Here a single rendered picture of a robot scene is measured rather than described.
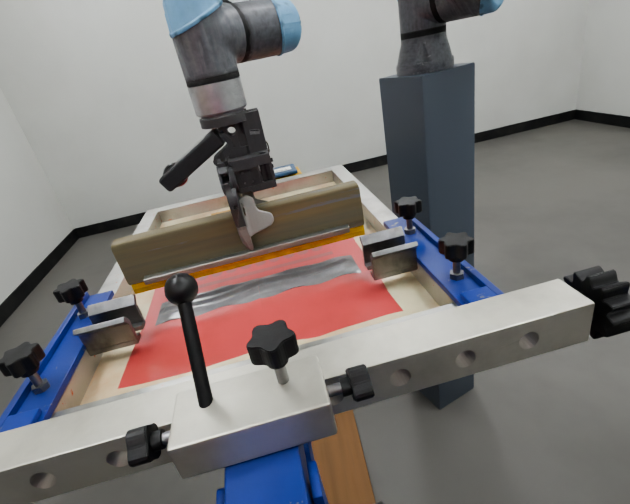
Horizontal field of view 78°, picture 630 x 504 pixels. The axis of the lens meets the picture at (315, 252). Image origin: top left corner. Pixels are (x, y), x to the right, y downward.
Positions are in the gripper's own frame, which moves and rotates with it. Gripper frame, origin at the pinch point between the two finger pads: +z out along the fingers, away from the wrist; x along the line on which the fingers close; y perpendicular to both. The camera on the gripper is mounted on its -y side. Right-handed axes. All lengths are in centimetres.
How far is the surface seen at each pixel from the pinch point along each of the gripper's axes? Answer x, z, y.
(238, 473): -41.4, 0.9, -2.0
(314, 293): -7.0, 9.6, 8.8
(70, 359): -14.4, 4.8, -26.2
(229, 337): -12.6, 9.5, -5.5
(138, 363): -13.0, 9.5, -19.0
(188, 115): 359, 11, -50
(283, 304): -7.8, 9.6, 3.5
